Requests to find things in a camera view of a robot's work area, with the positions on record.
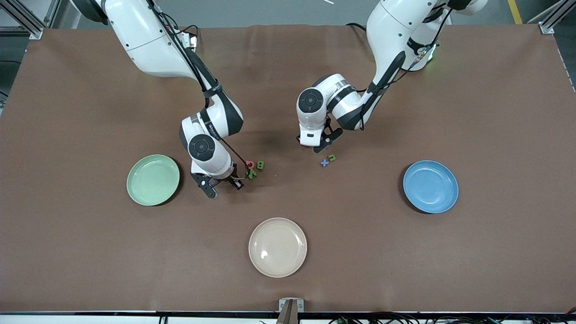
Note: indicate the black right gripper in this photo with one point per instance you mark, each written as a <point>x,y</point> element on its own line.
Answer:
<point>233,181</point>

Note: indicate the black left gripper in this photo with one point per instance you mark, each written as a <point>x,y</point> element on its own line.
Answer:
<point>298,137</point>

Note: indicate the green capital letter N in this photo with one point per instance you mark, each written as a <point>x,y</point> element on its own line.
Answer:
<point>252,174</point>

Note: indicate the green capital letter B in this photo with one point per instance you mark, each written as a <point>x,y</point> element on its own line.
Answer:
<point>258,165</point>

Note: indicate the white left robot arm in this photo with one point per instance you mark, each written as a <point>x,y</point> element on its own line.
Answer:
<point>391,27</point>

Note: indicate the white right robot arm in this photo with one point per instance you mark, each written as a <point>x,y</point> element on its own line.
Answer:
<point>148,40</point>

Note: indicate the beige plate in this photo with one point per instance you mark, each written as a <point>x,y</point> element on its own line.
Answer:
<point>277,247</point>

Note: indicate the green plate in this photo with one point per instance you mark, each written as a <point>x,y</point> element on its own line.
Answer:
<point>153,180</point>

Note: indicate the blue plate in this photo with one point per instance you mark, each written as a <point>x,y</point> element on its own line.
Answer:
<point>430,186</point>

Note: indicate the grey metal bracket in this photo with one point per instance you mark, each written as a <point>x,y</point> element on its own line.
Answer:
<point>282,306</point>

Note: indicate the upright aluminium post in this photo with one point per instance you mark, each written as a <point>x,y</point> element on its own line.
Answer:
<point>288,315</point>

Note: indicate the aluminium frame profile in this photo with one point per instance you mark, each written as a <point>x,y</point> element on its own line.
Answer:
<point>53,12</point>
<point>27,20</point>
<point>551,20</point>

